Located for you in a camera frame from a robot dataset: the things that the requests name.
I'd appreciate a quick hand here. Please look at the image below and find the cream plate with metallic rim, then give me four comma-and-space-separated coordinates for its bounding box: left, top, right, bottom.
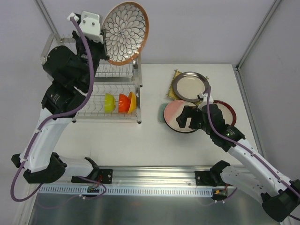
172, 71, 211, 102

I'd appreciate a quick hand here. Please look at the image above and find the white petal pattern brown-rim plate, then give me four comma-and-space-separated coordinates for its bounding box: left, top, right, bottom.
103, 1, 150, 66

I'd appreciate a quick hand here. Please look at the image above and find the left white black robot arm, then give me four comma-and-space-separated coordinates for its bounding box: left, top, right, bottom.
12, 31, 109, 184

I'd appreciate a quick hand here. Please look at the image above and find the steel two-tier dish rack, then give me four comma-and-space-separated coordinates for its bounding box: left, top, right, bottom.
41, 34, 142, 123

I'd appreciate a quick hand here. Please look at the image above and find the pink and cream floral plate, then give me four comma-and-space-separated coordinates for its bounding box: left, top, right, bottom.
163, 100, 196, 134

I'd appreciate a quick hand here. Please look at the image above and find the yellow woven bamboo mat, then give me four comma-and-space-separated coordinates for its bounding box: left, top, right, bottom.
165, 68, 209, 105

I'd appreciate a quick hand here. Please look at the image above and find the cream plate with red rim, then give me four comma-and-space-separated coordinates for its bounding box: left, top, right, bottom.
213, 100, 237, 126

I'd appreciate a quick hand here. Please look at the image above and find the teal square plate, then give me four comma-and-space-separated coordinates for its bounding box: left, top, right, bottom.
157, 103, 168, 123

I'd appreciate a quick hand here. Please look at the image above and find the lime green bowl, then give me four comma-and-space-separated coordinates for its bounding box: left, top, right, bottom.
104, 93, 116, 113

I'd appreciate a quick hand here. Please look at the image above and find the yellow orange bowl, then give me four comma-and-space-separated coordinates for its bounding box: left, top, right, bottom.
127, 91, 136, 114

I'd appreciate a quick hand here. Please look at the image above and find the red orange bowl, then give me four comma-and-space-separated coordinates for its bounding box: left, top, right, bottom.
118, 94, 131, 113

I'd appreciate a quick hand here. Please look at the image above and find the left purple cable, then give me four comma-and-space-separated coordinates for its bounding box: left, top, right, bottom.
10, 18, 106, 203

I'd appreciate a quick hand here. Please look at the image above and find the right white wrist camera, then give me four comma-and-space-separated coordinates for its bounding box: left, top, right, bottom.
197, 92, 213, 104

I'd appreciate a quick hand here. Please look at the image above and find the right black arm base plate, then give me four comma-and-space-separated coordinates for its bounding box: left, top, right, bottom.
195, 171, 213, 186

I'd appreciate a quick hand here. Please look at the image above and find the aluminium mounting rail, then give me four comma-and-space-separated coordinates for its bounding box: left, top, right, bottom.
28, 165, 258, 190

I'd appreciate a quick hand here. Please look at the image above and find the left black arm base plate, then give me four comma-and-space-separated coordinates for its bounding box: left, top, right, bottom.
71, 167, 113, 184

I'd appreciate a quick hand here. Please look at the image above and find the white slotted cable duct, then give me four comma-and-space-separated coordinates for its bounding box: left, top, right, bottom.
39, 184, 213, 197

